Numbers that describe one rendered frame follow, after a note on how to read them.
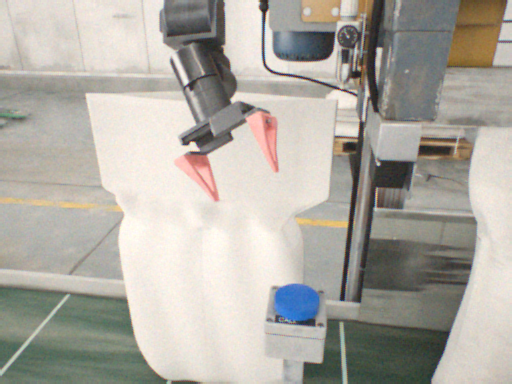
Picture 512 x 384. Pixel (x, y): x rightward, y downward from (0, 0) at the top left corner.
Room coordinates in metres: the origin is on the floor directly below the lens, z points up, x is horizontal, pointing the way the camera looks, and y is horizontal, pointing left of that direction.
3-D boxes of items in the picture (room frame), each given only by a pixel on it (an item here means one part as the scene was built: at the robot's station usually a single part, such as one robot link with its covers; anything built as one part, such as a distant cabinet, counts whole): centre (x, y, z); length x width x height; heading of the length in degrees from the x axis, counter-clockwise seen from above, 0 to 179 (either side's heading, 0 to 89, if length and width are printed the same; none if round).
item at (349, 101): (3.52, -0.94, 0.44); 0.66 x 0.42 x 0.14; 78
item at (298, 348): (0.43, -0.05, 0.81); 0.08 x 0.08 x 0.06; 82
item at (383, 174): (0.56, -0.20, 0.98); 0.09 x 0.05 x 0.05; 172
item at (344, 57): (0.76, -0.16, 1.11); 0.03 x 0.03 x 0.06
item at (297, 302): (0.43, -0.05, 0.84); 0.06 x 0.06 x 0.02
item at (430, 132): (3.64, -1.61, 0.21); 0.67 x 0.43 x 0.13; 172
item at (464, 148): (3.68, -1.26, 0.07); 1.20 x 0.82 x 0.14; 82
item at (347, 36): (0.74, -0.16, 1.16); 0.04 x 0.02 x 0.04; 82
